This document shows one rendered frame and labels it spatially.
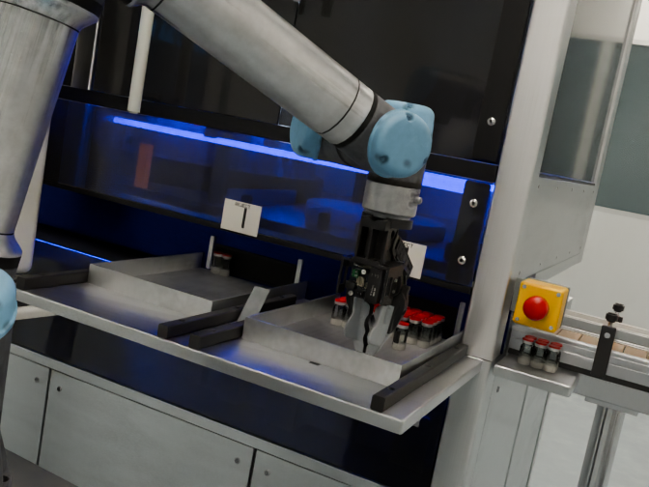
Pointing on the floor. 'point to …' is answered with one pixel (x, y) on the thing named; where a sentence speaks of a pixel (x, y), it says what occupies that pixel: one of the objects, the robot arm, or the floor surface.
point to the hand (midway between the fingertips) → (366, 351)
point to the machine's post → (505, 234)
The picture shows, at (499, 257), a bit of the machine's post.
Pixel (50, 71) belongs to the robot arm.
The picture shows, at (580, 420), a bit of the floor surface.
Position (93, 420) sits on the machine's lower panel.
